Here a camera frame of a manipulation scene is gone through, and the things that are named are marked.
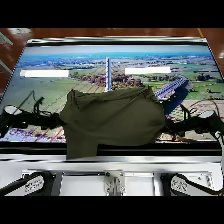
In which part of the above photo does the dark green shirt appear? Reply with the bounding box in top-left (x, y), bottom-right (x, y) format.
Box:
top-left (59, 85), bottom-right (167, 161)

